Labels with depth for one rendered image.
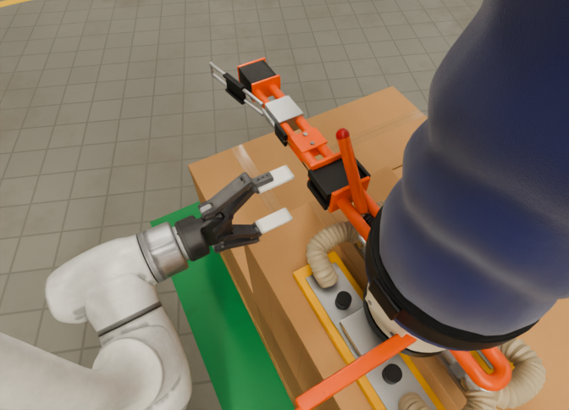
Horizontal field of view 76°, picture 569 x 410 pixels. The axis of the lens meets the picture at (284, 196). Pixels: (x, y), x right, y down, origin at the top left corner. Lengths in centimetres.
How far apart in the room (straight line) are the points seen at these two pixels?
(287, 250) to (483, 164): 55
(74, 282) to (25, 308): 145
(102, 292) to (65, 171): 186
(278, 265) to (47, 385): 45
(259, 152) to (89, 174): 119
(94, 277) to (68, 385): 19
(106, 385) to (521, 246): 45
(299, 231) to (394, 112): 101
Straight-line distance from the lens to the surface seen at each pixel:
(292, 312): 73
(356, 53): 299
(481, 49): 28
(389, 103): 174
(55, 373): 47
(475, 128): 27
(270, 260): 77
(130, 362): 58
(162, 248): 62
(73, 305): 64
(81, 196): 228
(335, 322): 70
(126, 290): 62
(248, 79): 90
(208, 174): 143
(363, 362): 57
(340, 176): 70
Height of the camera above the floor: 164
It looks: 55 degrees down
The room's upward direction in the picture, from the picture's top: straight up
